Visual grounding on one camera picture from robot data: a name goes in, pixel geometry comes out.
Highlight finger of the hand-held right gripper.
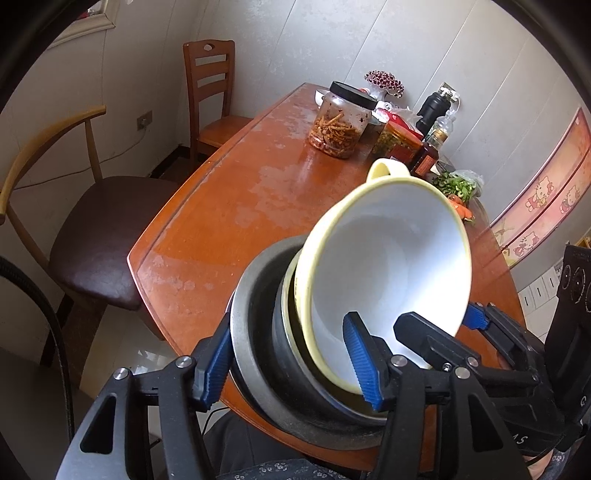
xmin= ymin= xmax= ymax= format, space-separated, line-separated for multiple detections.
xmin=393 ymin=313 xmax=483 ymax=372
xmin=464 ymin=302 xmax=546 ymax=370

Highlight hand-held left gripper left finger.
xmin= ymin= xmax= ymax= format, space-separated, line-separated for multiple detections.
xmin=55 ymin=313 xmax=232 ymax=480

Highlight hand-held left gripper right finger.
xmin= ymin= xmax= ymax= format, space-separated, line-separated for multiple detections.
xmin=342 ymin=311 xmax=529 ymax=480

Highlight large steel basin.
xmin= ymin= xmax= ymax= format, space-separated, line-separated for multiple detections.
xmin=228 ymin=237 xmax=393 ymax=452

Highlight medium steel bowl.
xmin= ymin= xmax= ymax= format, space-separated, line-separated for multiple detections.
xmin=272 ymin=263 xmax=389 ymax=418

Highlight white bowl with yellow rim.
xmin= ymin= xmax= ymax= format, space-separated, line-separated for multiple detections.
xmin=283 ymin=158 xmax=472 ymax=398

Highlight white storage cabinet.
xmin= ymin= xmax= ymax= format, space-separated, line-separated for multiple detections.
xmin=517 ymin=265 xmax=561 ymax=324

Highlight carrot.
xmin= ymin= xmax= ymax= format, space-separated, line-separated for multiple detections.
xmin=445 ymin=195 xmax=475 ymax=221

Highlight person's dark floral clothing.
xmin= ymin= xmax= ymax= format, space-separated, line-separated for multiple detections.
xmin=203 ymin=413 xmax=386 ymax=480

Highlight green leafy vegetables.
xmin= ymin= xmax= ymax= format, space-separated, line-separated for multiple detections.
xmin=431 ymin=171 xmax=478 ymax=201

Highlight pink cartoon door curtain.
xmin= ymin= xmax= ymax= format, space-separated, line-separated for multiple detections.
xmin=489 ymin=106 xmax=591 ymax=268

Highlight plastic bag of greens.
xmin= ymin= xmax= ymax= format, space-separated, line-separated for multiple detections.
xmin=450 ymin=170 xmax=484 ymax=197

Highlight dark sauce bottle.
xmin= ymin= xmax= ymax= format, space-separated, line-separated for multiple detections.
xmin=409 ymin=124 xmax=451 ymax=178

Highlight curved-back chair with dark seat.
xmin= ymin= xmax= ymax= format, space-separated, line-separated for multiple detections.
xmin=0 ymin=105 xmax=181 ymax=367

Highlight red-label sauce jar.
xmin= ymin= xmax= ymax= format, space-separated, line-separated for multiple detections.
xmin=370 ymin=121 xmax=424 ymax=167

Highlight clear plastic bottle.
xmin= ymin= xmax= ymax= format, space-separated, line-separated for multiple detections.
xmin=434 ymin=112 xmax=456 ymax=139

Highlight black thermos flask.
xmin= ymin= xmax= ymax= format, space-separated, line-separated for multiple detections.
xmin=416 ymin=90 xmax=452 ymax=134

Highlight red package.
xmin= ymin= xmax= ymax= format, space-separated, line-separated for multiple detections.
xmin=374 ymin=104 xmax=416 ymax=127

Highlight clear jar with black lid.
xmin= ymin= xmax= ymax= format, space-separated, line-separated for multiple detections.
xmin=308 ymin=81 xmax=378 ymax=160

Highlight dried flower bouquet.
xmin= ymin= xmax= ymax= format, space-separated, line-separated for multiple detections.
xmin=365 ymin=70 xmax=406 ymax=99

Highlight wooden slat-back chair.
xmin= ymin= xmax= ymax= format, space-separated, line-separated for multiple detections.
xmin=183 ymin=39 xmax=254 ymax=162

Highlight black cable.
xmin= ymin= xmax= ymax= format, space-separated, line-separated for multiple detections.
xmin=0 ymin=256 xmax=75 ymax=439

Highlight wall power outlet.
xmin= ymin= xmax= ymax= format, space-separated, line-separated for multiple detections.
xmin=436 ymin=82 xmax=462 ymax=104

